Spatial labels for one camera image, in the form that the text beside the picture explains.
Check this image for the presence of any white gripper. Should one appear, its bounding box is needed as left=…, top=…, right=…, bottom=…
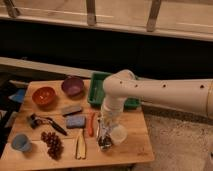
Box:
left=97, top=98, right=124, bottom=139

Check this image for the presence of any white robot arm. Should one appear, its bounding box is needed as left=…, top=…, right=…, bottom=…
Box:
left=100, top=70, right=213, bottom=138

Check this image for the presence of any shiny metal cup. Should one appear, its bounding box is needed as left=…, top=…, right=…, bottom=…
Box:
left=98, top=136, right=112, bottom=151

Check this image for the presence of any white plastic cup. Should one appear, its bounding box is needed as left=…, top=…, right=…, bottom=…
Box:
left=110, top=125, right=127, bottom=145

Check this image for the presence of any blue plastic cup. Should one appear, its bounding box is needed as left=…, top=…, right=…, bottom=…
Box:
left=11, top=134, right=32, bottom=152

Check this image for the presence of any orange carrot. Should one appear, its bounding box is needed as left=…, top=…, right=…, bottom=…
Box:
left=87, top=112, right=95, bottom=137

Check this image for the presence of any blue sponge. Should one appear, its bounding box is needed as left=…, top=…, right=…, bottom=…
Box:
left=66, top=115, right=86, bottom=129

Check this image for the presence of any green plastic tray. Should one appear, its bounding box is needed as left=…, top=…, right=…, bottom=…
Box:
left=87, top=72, right=140, bottom=109

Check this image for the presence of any purple grape bunch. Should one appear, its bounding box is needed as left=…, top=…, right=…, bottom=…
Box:
left=41, top=132, right=63, bottom=160

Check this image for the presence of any purple bowl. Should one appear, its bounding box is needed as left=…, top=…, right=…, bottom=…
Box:
left=61, top=76, right=84, bottom=97

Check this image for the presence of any orange bowl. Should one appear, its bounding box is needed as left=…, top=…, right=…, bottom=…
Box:
left=32, top=87, right=56, bottom=107

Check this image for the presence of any blue cloth at table edge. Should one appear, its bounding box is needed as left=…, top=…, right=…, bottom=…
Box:
left=9, top=89, right=26, bottom=103

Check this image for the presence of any black handled peeler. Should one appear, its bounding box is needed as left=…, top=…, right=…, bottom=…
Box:
left=26, top=114, right=67, bottom=136

